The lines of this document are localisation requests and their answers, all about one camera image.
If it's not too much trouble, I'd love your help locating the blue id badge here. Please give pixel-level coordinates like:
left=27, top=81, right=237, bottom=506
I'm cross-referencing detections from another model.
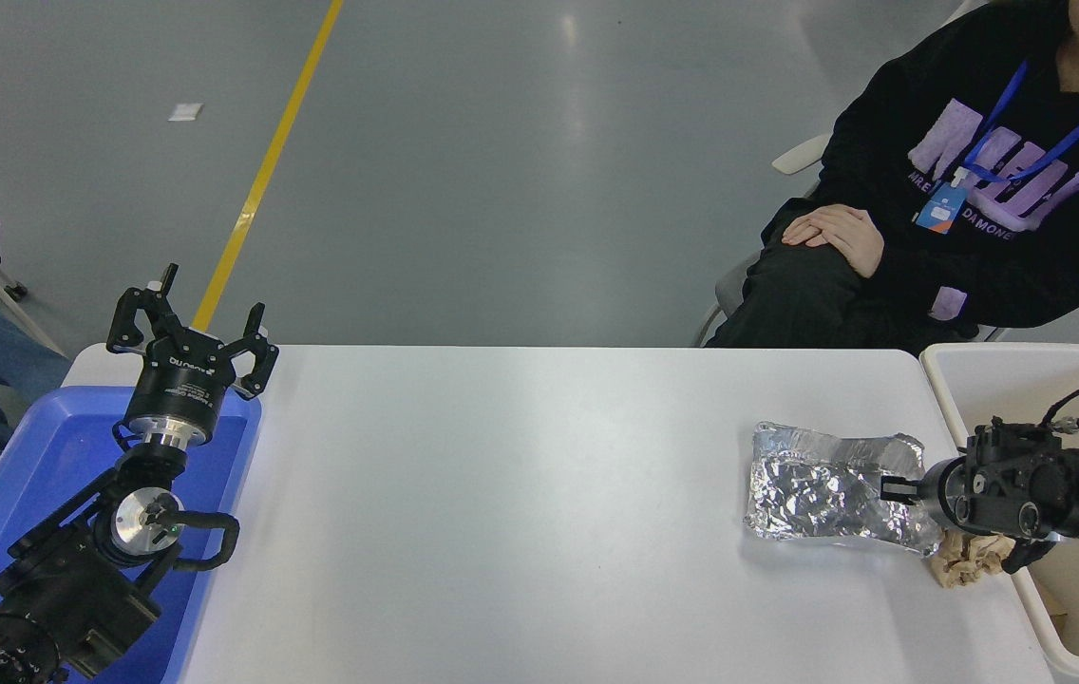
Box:
left=915, top=169, right=971, bottom=235

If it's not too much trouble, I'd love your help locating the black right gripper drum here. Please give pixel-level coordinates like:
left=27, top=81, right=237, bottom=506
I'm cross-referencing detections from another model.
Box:
left=919, top=456, right=970, bottom=535

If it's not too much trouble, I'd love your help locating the blue lanyard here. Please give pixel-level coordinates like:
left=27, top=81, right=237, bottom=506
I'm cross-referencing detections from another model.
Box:
left=962, top=59, right=1079, bottom=186

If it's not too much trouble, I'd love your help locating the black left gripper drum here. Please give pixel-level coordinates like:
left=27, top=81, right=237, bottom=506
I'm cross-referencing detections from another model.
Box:
left=125, top=329, right=237, bottom=440

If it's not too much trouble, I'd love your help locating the white chair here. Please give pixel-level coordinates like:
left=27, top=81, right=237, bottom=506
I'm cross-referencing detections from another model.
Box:
left=691, top=131, right=1011, bottom=348

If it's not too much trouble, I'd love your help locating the crumpled tan paper ball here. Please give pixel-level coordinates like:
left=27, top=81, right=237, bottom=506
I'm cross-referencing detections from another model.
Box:
left=927, top=527, right=1017, bottom=589

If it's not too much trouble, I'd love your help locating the large pale plastic bin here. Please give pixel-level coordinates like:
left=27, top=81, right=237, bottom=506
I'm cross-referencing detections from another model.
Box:
left=919, top=342, right=1079, bottom=684

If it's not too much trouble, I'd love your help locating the silver foil plate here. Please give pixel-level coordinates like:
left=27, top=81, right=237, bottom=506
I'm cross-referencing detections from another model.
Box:
left=744, top=422, right=945, bottom=557

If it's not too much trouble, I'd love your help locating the blue plastic tray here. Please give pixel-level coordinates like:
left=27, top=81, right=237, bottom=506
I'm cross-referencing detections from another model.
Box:
left=0, top=385, right=263, bottom=684

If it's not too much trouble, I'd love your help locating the person with lanyard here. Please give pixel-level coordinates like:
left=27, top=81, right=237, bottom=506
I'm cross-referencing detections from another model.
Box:
left=706, top=0, right=1079, bottom=352

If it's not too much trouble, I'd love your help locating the person's hand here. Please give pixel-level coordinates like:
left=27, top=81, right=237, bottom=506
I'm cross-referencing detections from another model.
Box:
left=782, top=204, right=885, bottom=278

